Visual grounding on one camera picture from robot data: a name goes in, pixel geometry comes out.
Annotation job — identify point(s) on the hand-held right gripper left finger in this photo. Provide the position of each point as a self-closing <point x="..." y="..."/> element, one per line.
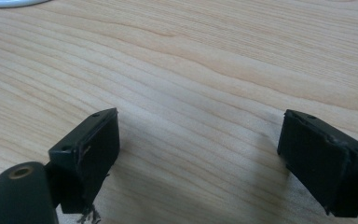
<point x="90" y="155"/>

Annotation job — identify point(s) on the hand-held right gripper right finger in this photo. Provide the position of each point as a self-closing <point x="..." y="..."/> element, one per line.
<point x="317" y="161"/>

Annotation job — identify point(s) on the white round object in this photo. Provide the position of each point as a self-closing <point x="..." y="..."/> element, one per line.
<point x="11" y="2"/>

